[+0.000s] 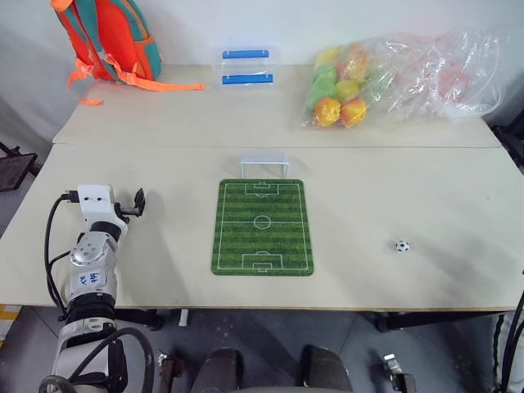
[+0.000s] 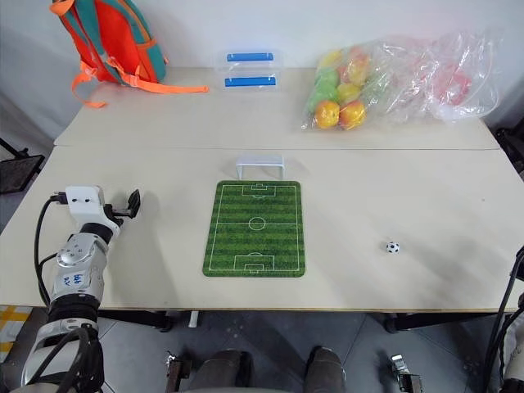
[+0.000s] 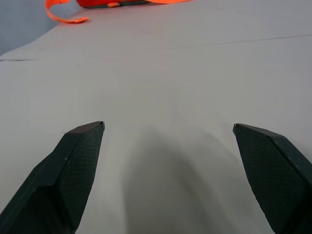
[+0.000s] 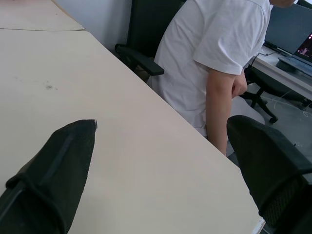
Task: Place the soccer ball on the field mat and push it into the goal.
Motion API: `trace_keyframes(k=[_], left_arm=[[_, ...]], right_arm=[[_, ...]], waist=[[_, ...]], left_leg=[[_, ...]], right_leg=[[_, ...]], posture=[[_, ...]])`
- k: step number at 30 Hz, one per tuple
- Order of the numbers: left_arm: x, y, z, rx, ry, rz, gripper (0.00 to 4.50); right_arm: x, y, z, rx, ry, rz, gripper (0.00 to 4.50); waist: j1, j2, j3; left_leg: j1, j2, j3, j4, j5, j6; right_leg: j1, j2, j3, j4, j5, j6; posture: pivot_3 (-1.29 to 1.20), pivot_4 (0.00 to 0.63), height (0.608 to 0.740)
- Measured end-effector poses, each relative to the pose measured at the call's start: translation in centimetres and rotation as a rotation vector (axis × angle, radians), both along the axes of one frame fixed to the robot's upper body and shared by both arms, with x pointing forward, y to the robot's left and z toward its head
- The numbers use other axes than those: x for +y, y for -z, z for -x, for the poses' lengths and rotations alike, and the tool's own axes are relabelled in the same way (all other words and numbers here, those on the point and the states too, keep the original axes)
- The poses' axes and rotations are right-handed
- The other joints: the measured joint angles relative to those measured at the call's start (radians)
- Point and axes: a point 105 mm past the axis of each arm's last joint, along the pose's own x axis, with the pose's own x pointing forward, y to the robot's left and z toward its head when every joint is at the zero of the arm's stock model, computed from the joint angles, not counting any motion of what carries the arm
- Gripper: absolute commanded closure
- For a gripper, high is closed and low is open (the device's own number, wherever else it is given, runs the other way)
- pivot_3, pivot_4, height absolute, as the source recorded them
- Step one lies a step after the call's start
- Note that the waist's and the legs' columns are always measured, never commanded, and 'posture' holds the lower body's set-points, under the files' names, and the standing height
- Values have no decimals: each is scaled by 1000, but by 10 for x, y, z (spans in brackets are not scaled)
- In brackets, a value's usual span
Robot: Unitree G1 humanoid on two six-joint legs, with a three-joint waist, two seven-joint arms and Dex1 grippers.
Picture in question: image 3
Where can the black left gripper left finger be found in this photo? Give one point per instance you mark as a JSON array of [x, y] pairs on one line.
[[61, 180]]

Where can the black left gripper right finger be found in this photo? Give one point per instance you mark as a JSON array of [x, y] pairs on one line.
[[275, 175]]

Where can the orange bag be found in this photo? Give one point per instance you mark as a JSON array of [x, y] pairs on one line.
[[114, 3]]

